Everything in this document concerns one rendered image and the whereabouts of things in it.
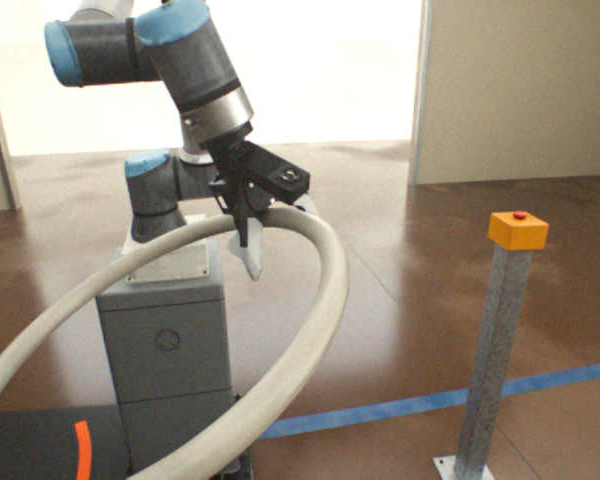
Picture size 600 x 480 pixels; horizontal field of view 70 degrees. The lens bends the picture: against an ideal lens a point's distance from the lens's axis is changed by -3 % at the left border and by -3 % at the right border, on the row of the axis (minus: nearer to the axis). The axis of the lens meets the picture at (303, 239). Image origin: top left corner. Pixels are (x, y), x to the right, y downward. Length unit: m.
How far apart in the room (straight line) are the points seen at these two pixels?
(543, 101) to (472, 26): 1.51
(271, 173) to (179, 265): 0.95
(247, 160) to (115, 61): 0.24
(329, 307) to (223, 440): 0.14
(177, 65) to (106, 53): 0.15
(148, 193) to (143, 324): 0.42
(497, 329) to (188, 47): 1.27
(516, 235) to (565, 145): 5.99
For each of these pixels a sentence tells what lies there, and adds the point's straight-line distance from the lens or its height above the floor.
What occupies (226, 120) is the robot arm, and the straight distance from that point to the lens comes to 0.57.
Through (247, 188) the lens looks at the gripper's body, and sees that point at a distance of 0.60.
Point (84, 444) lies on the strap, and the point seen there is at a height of 0.02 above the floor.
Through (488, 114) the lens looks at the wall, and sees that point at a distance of 6.45.
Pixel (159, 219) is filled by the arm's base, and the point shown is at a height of 1.04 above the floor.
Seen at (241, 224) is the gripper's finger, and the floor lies 1.30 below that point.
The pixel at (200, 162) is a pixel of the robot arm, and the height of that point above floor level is 1.22.
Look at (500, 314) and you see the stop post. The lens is 1.52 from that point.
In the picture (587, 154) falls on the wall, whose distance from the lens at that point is 7.66.
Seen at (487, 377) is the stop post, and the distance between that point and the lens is 1.65.
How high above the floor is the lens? 1.50
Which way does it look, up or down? 22 degrees down
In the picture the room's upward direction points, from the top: straight up
